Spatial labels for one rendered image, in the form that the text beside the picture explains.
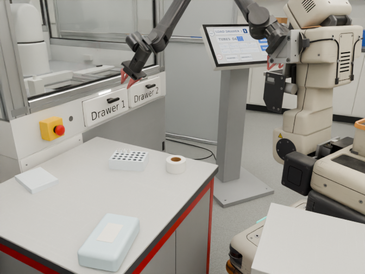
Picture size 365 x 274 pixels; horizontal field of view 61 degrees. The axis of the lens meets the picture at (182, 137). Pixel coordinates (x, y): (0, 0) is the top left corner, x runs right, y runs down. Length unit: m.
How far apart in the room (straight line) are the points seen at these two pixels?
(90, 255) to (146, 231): 0.17
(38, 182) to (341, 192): 0.98
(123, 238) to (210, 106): 2.46
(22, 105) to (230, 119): 1.48
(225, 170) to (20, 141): 1.61
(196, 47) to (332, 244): 2.44
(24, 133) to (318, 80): 1.10
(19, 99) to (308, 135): 1.11
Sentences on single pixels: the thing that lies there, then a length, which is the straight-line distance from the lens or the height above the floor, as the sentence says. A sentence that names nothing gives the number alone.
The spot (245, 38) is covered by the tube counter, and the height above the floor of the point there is 1.11.
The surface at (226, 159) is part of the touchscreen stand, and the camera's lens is 2.39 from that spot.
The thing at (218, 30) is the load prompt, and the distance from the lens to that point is 2.15.
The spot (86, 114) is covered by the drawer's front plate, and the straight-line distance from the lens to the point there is 1.38.
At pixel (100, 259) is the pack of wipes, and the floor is 0.80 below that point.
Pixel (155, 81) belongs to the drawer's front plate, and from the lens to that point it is 1.78.
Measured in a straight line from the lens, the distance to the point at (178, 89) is 3.19.
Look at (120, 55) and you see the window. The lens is 1.57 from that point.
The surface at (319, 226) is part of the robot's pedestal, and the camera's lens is 0.94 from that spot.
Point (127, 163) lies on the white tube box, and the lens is 1.11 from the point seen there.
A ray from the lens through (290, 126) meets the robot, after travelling 1.39.
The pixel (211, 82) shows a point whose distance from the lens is 3.05.
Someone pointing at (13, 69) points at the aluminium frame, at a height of 1.11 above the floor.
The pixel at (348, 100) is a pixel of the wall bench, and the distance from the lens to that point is 4.24.
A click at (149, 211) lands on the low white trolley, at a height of 0.76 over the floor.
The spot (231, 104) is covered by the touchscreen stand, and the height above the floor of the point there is 0.67.
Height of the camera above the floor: 1.29
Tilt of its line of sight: 22 degrees down
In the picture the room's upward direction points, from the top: 1 degrees clockwise
